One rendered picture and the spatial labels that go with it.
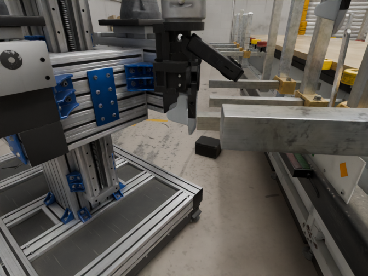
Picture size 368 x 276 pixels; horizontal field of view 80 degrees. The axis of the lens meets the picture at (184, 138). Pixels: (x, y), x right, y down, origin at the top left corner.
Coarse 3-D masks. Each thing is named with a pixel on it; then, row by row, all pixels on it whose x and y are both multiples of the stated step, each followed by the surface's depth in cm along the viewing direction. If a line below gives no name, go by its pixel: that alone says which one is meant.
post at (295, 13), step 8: (296, 0) 78; (304, 0) 78; (296, 8) 79; (296, 16) 80; (288, 24) 83; (296, 24) 81; (288, 32) 83; (296, 32) 82; (288, 40) 84; (288, 48) 85; (288, 56) 86; (280, 64) 89; (288, 64) 87; (280, 72) 89; (288, 72) 89; (280, 96) 94
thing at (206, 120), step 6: (198, 114) 45; (204, 114) 45; (210, 114) 45; (216, 114) 45; (198, 120) 44; (204, 120) 44; (210, 120) 44; (216, 120) 44; (198, 126) 45; (204, 126) 45; (210, 126) 44; (216, 126) 44
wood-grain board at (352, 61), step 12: (252, 36) 256; (264, 36) 256; (300, 36) 256; (276, 48) 150; (300, 48) 127; (336, 48) 127; (348, 48) 127; (360, 48) 127; (336, 60) 84; (348, 60) 84; (360, 60) 84
